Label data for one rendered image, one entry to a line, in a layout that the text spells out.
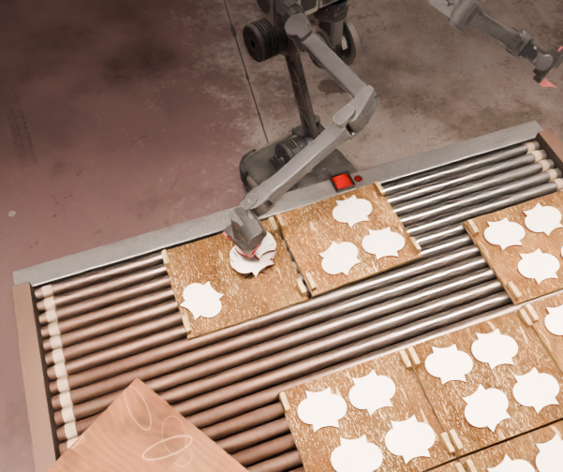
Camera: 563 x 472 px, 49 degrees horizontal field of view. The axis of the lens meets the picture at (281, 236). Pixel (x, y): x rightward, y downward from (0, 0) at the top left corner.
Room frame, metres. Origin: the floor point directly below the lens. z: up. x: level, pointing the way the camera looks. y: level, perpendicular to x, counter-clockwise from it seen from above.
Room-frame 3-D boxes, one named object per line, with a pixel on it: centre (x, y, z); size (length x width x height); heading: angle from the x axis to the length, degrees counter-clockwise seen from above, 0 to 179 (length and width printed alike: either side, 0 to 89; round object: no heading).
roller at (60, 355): (1.11, -0.17, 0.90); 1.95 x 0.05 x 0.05; 109
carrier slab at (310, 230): (1.23, -0.23, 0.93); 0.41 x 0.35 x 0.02; 111
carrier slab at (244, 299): (1.08, 0.16, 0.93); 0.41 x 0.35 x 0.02; 109
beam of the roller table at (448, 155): (1.42, -0.07, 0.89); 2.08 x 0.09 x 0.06; 109
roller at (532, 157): (1.30, -0.11, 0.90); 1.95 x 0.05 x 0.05; 109
